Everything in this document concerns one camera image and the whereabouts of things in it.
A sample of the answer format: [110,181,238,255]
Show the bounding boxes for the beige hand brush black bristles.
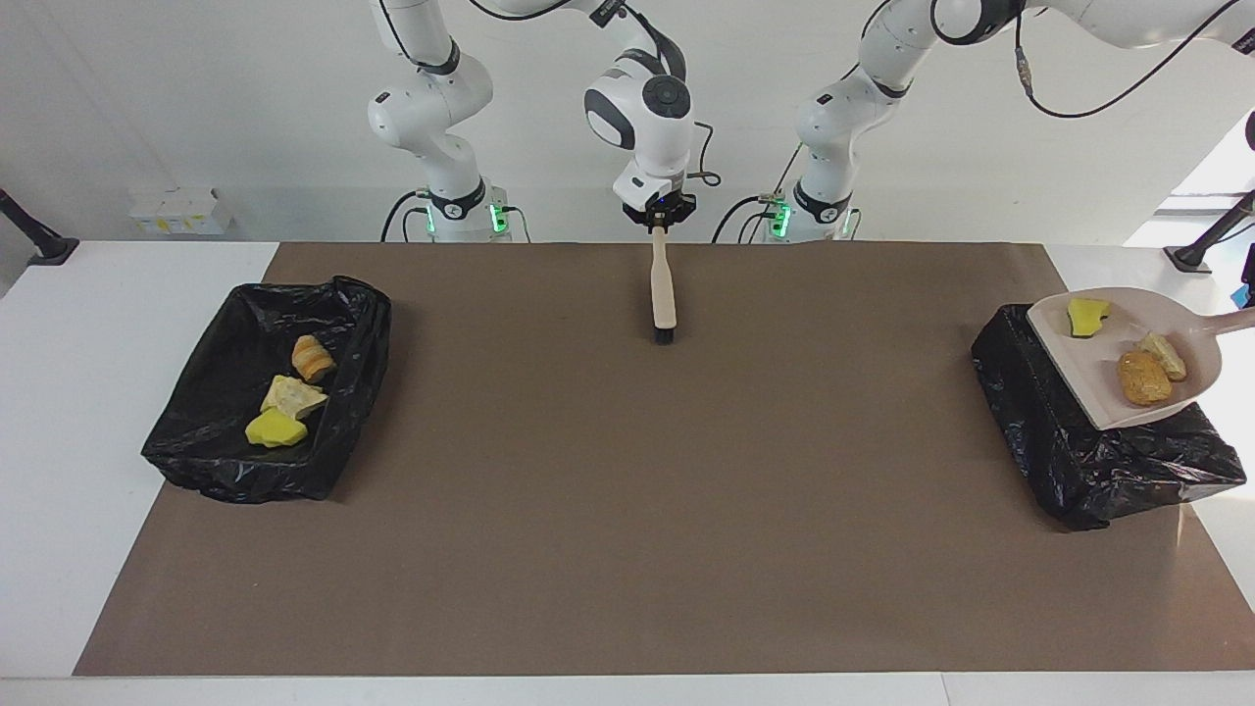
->
[650,226,679,345]

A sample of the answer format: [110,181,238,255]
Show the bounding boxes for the orange croissant bread piece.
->
[1137,331,1189,383]

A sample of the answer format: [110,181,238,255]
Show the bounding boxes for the brown breaded nugget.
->
[1117,350,1175,408]

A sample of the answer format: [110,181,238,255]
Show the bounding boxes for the yellow sponge piece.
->
[244,406,309,450]
[1066,297,1113,340]

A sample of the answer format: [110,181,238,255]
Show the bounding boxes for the beige plastic dustpan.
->
[1026,286,1255,432]

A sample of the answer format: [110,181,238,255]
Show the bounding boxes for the striped bread roll piece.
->
[291,334,337,384]

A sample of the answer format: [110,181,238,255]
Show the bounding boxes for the pale yellow crust piece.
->
[260,374,330,423]

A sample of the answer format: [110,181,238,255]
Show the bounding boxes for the black bag-lined trash bin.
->
[971,304,1248,532]
[141,276,393,505]

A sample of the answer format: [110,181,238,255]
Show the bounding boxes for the brown table mat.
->
[74,242,1255,678]

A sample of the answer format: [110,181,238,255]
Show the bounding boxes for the white socket box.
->
[129,186,236,236]

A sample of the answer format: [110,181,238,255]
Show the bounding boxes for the black base power cable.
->
[713,147,807,244]
[380,189,432,243]

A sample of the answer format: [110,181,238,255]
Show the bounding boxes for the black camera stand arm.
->
[0,188,79,267]
[1164,189,1255,274]

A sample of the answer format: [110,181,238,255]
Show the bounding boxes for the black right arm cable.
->
[469,0,723,189]

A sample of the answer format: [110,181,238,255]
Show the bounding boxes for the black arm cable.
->
[469,0,723,189]
[1013,0,1244,122]

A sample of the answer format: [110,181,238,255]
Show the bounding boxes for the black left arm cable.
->
[1013,0,1244,122]

